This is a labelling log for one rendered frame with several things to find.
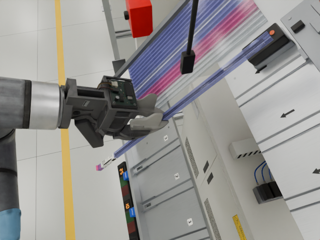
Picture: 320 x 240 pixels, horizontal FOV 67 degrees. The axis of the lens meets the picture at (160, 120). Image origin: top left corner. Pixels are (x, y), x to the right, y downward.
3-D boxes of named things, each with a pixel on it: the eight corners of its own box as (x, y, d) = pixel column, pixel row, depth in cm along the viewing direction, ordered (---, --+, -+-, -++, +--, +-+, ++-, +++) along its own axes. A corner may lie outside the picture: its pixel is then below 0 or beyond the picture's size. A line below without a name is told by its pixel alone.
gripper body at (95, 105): (144, 113, 40) (66, 107, 34) (125, 138, 46) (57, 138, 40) (135, 78, 44) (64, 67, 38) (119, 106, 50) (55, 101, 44)
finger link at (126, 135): (151, 137, 46) (106, 134, 42) (148, 141, 47) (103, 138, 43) (147, 117, 49) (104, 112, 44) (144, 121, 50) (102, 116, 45)
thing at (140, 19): (133, 116, 167) (114, 18, 100) (126, 89, 179) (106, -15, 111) (166, 110, 170) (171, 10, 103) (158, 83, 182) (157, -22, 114)
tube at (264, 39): (101, 171, 65) (97, 170, 65) (100, 165, 66) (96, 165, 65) (274, 39, 37) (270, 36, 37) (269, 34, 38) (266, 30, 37)
